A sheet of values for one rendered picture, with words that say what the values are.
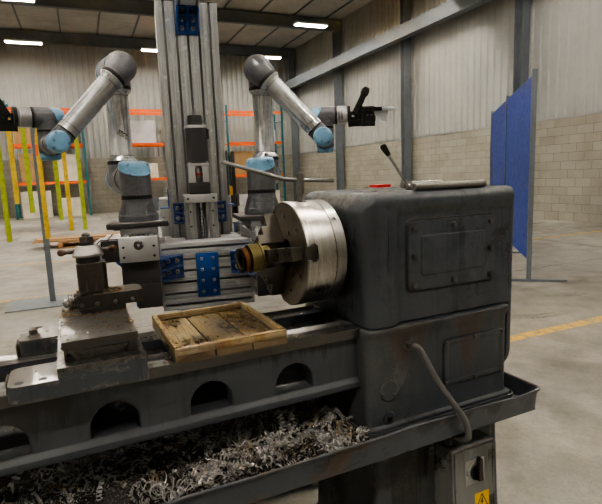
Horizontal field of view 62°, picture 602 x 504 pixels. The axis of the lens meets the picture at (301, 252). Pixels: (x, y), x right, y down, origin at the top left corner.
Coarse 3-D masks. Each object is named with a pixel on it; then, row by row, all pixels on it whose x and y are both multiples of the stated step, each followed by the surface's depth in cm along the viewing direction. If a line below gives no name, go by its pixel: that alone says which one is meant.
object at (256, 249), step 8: (240, 248) 144; (248, 248) 144; (256, 248) 144; (264, 248) 146; (240, 256) 148; (248, 256) 142; (256, 256) 142; (264, 256) 143; (240, 264) 147; (248, 264) 142; (256, 264) 143; (264, 264) 144
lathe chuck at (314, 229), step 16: (288, 208) 146; (304, 208) 143; (320, 208) 145; (288, 224) 147; (304, 224) 139; (320, 224) 141; (288, 240) 148; (304, 240) 138; (320, 240) 139; (320, 256) 138; (336, 256) 140; (288, 272) 150; (304, 272) 140; (320, 272) 139; (288, 288) 152; (304, 288) 141
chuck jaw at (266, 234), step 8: (264, 216) 153; (272, 216) 154; (264, 224) 153; (272, 224) 152; (264, 232) 150; (272, 232) 151; (280, 232) 152; (256, 240) 150; (264, 240) 149; (272, 240) 149; (280, 240) 150; (272, 248) 152
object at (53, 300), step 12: (36, 168) 541; (36, 180) 542; (48, 240) 554; (48, 252) 556; (48, 264) 557; (48, 276) 559; (12, 300) 575; (24, 300) 573; (36, 300) 570; (48, 300) 568; (60, 300) 566
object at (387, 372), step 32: (416, 320) 151; (448, 320) 154; (480, 320) 161; (384, 352) 146; (416, 352) 151; (448, 352) 156; (480, 352) 162; (384, 384) 147; (416, 384) 153; (448, 384) 157; (480, 384) 165; (384, 416) 148; (416, 416) 154; (352, 480) 167; (384, 480) 155; (416, 480) 161
